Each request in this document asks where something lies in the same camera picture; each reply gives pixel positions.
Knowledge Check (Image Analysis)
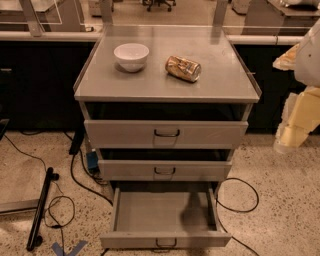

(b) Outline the blue power adapter box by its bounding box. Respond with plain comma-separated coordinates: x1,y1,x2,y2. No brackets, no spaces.
86,151,99,173

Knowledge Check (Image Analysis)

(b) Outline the white ceramic bowl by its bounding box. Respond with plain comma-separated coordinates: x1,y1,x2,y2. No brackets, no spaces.
114,43,149,72

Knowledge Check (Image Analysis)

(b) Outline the black office chair base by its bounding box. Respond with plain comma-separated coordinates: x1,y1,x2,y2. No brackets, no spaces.
141,0,176,12

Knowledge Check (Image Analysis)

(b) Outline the thin black looped cable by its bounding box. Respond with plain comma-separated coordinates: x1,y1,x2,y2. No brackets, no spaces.
3,134,76,256

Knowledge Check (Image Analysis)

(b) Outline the grey top drawer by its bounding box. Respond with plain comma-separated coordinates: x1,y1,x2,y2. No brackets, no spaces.
84,102,248,149

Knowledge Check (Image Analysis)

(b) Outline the thick black floor cable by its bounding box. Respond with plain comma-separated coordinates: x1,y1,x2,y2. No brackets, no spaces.
63,131,114,207

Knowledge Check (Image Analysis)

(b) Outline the grey middle drawer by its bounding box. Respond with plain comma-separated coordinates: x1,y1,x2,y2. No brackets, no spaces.
98,149,232,181

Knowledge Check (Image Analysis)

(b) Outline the grey metal drawer cabinet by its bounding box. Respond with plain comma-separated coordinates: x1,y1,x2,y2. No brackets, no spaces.
73,24,263,188

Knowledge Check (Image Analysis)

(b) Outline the grey bottom drawer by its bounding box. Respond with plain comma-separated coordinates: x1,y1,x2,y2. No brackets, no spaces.
101,182,231,250

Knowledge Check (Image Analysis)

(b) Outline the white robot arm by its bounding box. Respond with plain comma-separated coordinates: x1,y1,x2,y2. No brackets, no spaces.
273,21,320,154

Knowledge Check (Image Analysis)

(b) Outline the black floor stand bar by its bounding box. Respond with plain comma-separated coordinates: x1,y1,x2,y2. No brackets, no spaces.
26,167,59,252

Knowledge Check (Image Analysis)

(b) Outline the crushed gold soda can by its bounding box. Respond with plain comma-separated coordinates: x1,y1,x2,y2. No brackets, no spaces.
165,56,202,83

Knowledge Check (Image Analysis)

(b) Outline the grey drawer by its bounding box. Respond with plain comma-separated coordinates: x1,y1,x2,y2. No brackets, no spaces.
98,149,232,181
101,182,231,250
84,102,248,149

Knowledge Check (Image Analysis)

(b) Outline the black looped cable right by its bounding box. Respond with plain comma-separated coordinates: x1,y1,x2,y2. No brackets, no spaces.
215,177,261,256

